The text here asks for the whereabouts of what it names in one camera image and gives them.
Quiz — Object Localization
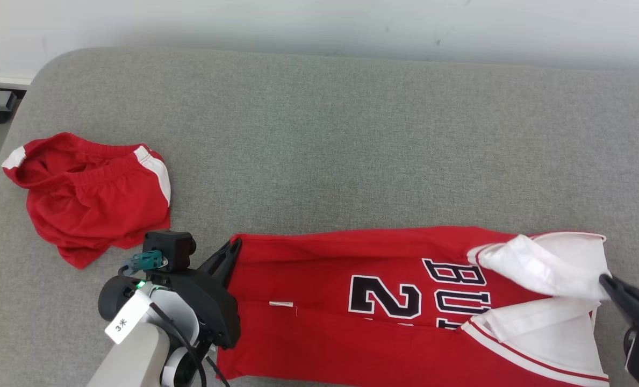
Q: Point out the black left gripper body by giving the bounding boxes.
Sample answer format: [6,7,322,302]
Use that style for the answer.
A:
[147,267,242,349]

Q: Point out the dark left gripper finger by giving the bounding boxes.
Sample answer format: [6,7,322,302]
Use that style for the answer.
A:
[197,242,231,276]
[212,238,243,288]

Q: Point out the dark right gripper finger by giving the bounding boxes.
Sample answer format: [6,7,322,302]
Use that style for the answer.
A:
[599,274,639,319]
[601,288,639,329]

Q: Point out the red Bulls 23 jersey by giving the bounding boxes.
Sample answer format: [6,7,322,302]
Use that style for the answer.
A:
[216,226,611,387]

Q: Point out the red shorts white side panels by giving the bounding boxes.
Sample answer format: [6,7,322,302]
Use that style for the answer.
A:
[2,132,172,269]

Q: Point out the grey fabric sofa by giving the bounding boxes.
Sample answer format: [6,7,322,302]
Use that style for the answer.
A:
[0,47,639,387]

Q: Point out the black labelled left arm cable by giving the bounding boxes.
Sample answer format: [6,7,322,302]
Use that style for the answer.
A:
[147,301,208,387]

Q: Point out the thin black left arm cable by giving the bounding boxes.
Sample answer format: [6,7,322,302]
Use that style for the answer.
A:
[205,355,233,387]

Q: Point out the teal left camera connector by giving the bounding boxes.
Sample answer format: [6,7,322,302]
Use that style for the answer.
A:
[121,251,168,275]

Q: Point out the white paper cable label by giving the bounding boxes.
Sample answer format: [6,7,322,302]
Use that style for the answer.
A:
[104,290,153,345]

